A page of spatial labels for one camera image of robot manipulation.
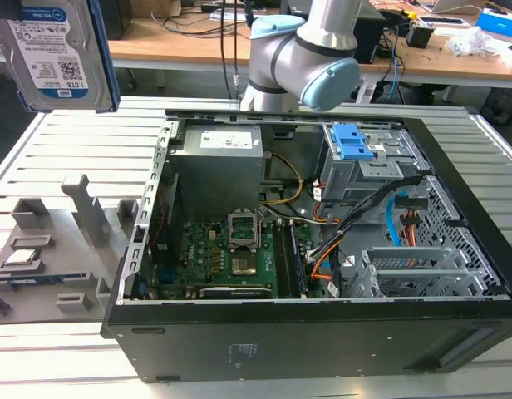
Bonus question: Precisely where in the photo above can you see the hard disk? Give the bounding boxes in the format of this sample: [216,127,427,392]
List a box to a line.
[0,0,121,114]

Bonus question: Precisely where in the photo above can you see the metal disk bay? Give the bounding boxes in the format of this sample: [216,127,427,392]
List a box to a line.
[345,245,473,298]

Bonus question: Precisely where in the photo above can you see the grey power supply unit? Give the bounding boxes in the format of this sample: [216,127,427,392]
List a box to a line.
[168,124,265,209]

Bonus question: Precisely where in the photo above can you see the metal socket cover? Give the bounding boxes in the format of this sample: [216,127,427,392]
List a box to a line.
[226,211,262,254]

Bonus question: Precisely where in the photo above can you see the black RAM slot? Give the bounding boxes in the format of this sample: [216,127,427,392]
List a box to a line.
[273,219,291,298]

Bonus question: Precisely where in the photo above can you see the CPU socket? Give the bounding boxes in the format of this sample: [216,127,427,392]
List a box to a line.
[230,256,258,277]

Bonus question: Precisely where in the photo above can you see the green motherboard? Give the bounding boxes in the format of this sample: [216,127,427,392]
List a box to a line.
[150,218,323,300]

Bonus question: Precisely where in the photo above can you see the RAM stick in motherboard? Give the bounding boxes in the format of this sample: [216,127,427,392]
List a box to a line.
[288,224,306,297]

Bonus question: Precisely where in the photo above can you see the black graphics card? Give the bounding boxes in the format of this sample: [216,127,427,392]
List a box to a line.
[199,284,274,299]

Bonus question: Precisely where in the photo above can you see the blue plastic bay latch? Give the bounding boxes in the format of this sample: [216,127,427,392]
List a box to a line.
[332,123,374,161]

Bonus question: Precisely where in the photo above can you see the metal drive cage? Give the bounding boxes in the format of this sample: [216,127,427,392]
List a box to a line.
[320,122,431,204]

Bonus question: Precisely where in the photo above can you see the black PC case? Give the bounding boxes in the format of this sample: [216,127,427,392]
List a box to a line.
[100,108,512,384]

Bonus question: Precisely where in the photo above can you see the wooden desk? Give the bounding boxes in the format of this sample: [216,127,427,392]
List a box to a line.
[0,7,512,91]

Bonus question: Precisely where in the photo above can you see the grey parts rack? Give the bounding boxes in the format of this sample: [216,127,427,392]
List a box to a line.
[0,173,139,325]

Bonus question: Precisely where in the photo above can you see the black box on desk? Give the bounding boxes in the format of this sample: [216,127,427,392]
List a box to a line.
[354,7,386,66]

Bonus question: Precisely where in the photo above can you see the large black case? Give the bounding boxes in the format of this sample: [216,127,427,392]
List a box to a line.
[105,0,135,42]

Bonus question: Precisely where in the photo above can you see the small black device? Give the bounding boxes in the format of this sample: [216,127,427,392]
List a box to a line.
[406,23,435,49]

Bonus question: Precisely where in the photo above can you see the RAM stick on rack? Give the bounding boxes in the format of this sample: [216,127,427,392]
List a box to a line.
[6,273,91,290]

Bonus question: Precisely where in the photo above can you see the crumpled white plastic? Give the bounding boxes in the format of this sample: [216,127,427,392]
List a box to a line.
[446,27,512,57]

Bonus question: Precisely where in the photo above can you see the blue cardboard box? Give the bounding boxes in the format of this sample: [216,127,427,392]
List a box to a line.
[475,7,512,42]

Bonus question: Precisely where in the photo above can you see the yellow wire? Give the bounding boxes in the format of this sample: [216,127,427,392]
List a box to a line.
[258,152,306,205]

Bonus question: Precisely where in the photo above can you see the orange data wire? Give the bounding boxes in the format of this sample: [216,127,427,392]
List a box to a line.
[310,239,344,280]

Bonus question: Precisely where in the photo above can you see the black wire bundle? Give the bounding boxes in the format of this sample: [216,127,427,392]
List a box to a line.
[308,173,426,263]

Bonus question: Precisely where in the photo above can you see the blue data wire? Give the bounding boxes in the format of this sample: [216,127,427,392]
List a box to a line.
[386,194,403,250]

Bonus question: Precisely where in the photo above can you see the thin black cable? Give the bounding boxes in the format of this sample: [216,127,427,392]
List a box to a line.
[219,0,241,100]

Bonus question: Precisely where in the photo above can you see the orange power wire with connector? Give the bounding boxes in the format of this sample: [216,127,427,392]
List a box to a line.
[395,195,430,250]

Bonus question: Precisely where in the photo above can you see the blue hanging cable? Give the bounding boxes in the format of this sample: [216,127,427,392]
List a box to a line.
[387,24,403,101]

